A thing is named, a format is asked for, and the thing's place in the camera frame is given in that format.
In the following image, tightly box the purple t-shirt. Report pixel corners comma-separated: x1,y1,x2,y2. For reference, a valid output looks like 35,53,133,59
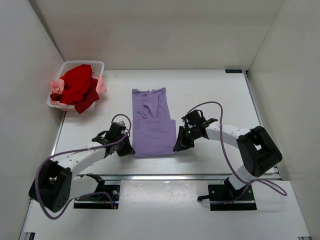
132,87,177,158

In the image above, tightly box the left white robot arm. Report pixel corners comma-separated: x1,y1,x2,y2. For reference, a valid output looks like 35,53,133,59
28,121,135,213

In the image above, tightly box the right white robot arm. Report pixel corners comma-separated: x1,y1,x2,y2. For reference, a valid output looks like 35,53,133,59
173,110,287,203

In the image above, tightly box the dark red t-shirt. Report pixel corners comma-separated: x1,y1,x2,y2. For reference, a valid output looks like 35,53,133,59
47,77,100,114

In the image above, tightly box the white plastic basket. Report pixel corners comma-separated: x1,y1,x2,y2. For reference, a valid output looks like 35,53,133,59
46,60,105,112

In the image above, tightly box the pink t-shirt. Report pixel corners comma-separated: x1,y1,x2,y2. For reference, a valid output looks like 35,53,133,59
50,75,108,107

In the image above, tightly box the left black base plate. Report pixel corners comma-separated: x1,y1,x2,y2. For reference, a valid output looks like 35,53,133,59
73,173,121,210

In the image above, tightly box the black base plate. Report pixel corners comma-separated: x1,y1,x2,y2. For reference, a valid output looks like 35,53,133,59
73,173,121,210
197,184,257,211

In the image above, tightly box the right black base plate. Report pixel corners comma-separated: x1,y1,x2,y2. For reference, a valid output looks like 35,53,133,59
197,184,257,211

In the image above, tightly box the aluminium rail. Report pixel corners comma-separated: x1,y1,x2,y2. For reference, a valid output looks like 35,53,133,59
44,156,283,182

